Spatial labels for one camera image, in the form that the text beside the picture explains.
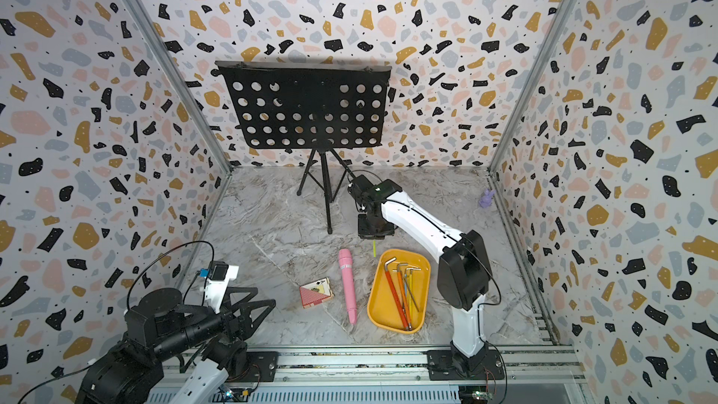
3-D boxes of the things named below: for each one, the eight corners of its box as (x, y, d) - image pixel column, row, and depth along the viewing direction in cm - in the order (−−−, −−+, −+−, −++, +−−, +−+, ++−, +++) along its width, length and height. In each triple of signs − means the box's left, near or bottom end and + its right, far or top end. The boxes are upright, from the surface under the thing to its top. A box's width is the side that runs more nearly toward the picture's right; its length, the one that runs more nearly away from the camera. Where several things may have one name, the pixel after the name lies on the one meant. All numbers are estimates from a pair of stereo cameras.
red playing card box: (304, 308, 86) (302, 305, 84) (300, 289, 90) (298, 286, 88) (334, 297, 88) (333, 294, 86) (329, 279, 92) (328, 276, 90)
